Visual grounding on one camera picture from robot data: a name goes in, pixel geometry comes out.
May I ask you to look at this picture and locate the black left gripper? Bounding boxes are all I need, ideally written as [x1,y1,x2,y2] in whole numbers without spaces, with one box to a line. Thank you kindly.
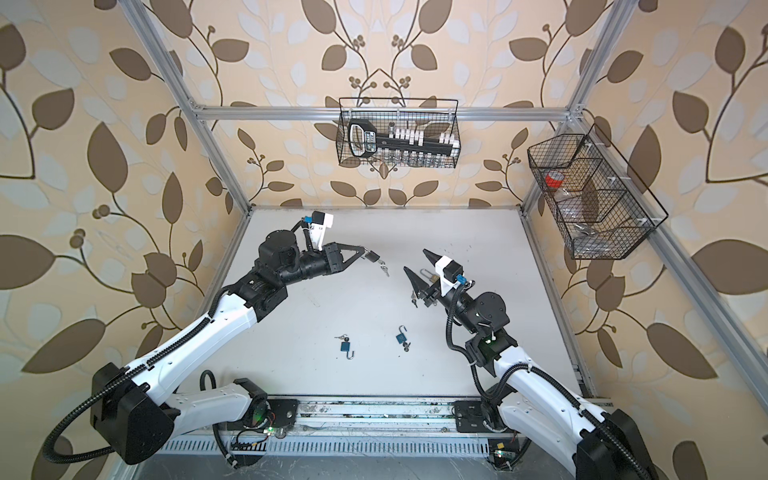
[274,241,362,288]

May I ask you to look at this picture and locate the black padlock with keys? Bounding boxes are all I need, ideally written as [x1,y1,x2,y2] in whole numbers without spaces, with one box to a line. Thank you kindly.
[364,250,390,277]

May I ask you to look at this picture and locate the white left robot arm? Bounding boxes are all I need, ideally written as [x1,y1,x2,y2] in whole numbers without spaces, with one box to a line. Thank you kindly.
[91,230,366,465]

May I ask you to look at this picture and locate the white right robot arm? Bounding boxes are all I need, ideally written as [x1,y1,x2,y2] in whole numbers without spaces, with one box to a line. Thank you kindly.
[404,250,659,479]

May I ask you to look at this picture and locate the blue padlock with keys right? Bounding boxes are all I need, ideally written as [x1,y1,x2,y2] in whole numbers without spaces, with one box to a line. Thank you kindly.
[396,325,411,352]

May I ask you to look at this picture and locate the blue padlock with keys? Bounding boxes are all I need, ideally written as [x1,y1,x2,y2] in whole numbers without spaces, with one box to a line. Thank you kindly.
[337,334,355,360]
[396,325,411,352]

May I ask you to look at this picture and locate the blue padlock with keys left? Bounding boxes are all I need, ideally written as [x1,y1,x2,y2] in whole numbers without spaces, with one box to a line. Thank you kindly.
[337,334,355,360]

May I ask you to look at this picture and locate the red capped clear bottle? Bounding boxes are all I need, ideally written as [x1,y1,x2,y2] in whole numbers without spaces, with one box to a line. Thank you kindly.
[544,170,596,211]

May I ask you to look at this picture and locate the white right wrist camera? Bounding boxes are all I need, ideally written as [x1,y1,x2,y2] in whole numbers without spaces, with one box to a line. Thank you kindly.
[435,256,467,297]

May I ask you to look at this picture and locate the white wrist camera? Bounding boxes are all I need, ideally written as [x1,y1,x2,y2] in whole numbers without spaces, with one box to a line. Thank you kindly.
[435,256,467,297]
[300,211,334,251]

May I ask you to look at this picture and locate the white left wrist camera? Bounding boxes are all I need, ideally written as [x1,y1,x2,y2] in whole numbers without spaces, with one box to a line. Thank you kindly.
[300,211,334,251]

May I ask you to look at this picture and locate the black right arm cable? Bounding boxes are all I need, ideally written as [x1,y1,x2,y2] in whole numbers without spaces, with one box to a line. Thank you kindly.
[445,281,655,480]

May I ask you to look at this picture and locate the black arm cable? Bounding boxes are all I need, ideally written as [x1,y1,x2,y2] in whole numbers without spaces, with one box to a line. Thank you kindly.
[40,218,313,464]
[445,281,655,480]

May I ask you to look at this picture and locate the black wire basket rear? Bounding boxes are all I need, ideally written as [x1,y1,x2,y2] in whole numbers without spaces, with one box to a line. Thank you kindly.
[335,95,462,169]

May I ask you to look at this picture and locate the black wire basket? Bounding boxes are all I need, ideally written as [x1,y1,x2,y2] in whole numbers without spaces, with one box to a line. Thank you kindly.
[335,95,462,169]
[527,125,668,260]

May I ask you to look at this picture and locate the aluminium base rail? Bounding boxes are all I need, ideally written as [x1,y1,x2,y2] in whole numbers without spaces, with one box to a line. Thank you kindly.
[128,394,628,460]

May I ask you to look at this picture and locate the black wire basket right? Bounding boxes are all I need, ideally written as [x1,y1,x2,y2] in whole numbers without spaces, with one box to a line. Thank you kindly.
[527,125,668,260]

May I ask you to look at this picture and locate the aluminium frame profile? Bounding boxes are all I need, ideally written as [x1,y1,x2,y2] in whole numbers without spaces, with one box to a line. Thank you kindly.
[119,1,767,406]

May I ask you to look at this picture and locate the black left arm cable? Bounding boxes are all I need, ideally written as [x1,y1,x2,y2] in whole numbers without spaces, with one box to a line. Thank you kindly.
[40,218,313,464]

